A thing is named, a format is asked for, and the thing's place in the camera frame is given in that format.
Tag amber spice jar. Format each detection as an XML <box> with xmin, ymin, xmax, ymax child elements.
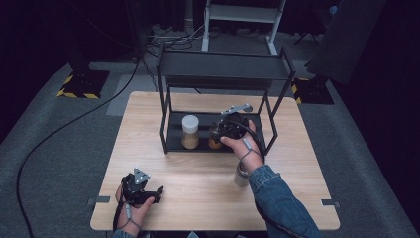
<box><xmin>207</xmin><ymin>128</ymin><xmax>226</xmax><ymax>151</ymax></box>

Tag white metal stand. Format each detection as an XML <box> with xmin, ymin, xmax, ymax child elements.
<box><xmin>200</xmin><ymin>0</ymin><xmax>287</xmax><ymax>56</ymax></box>

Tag tangle of floor cables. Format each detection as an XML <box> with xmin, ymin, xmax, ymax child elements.
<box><xmin>145</xmin><ymin>23</ymin><xmax>206</xmax><ymax>52</ymax></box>

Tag grey right wrist strap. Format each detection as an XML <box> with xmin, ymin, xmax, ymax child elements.
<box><xmin>238</xmin><ymin>137</ymin><xmax>263</xmax><ymax>164</ymax></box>

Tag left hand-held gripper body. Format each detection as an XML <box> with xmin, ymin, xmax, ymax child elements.
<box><xmin>121</xmin><ymin>168</ymin><xmax>160</xmax><ymax>206</ymax></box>

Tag person's left hand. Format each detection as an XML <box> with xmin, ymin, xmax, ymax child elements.
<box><xmin>114</xmin><ymin>184</ymin><xmax>157</xmax><ymax>237</ymax></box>

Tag grey wrist strap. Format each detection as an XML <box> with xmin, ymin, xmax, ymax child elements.
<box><xmin>238</xmin><ymin>137</ymin><xmax>263</xmax><ymax>164</ymax></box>
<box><xmin>118</xmin><ymin>201</ymin><xmax>143</xmax><ymax>231</ymax></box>

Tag clear glass spice jar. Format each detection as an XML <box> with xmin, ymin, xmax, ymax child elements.
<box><xmin>233</xmin><ymin>162</ymin><xmax>251</xmax><ymax>188</ymax></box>

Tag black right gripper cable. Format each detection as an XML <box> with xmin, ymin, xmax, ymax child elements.
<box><xmin>227</xmin><ymin>120</ymin><xmax>310</xmax><ymax>238</ymax></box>

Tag person's right hand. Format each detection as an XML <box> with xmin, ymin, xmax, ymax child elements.
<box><xmin>219</xmin><ymin>119</ymin><xmax>265</xmax><ymax>176</ymax></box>

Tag grey tape strip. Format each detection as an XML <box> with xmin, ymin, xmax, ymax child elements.
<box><xmin>86</xmin><ymin>195</ymin><xmax>112</xmax><ymax>206</ymax></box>
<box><xmin>320</xmin><ymin>198</ymin><xmax>342</xmax><ymax>209</ymax></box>

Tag white-lidded spice jar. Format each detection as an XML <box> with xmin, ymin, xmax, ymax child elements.
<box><xmin>180</xmin><ymin>114</ymin><xmax>201</xmax><ymax>151</ymax></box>

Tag black tripod legs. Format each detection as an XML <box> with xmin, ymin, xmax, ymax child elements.
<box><xmin>292</xmin><ymin>30</ymin><xmax>321</xmax><ymax>47</ymax></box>

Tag black base with hazard tape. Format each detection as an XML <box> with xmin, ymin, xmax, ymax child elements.
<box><xmin>290</xmin><ymin>76</ymin><xmax>335</xmax><ymax>106</ymax></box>
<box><xmin>56</xmin><ymin>68</ymin><xmax>111</xmax><ymax>100</ymax></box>

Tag black metal two-tier rack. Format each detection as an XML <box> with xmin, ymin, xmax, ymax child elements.
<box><xmin>156</xmin><ymin>44</ymin><xmax>297</xmax><ymax>156</ymax></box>

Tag grey left wrist strap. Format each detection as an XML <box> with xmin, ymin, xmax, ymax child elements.
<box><xmin>118</xmin><ymin>201</ymin><xmax>143</xmax><ymax>231</ymax></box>

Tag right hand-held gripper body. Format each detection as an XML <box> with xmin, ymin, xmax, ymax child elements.
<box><xmin>214</xmin><ymin>103</ymin><xmax>254</xmax><ymax>141</ymax></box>

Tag dark tilted panel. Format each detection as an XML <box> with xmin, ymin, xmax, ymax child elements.
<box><xmin>305</xmin><ymin>0</ymin><xmax>388</xmax><ymax>86</ymax></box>

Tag black floor cable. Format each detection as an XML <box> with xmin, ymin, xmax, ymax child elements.
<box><xmin>15</xmin><ymin>56</ymin><xmax>143</xmax><ymax>238</ymax></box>

